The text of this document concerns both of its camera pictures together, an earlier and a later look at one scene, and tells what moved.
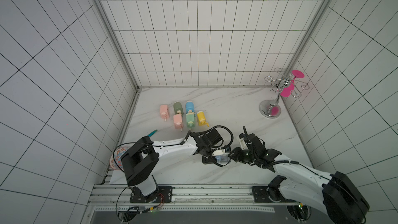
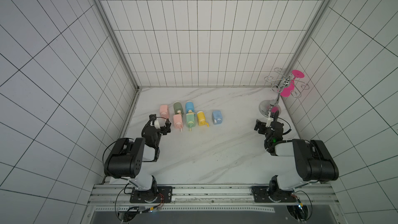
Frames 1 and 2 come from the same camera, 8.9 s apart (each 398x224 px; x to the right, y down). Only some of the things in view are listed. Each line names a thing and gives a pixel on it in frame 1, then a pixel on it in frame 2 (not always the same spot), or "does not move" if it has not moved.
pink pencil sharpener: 164,111 does not move
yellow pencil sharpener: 201,117 does not move
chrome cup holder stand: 270,109 does not move
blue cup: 222,158 -> 217,117
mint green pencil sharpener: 190,120 does not move
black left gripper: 210,160 -> 162,128
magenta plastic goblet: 287,91 does not move
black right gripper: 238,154 -> 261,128
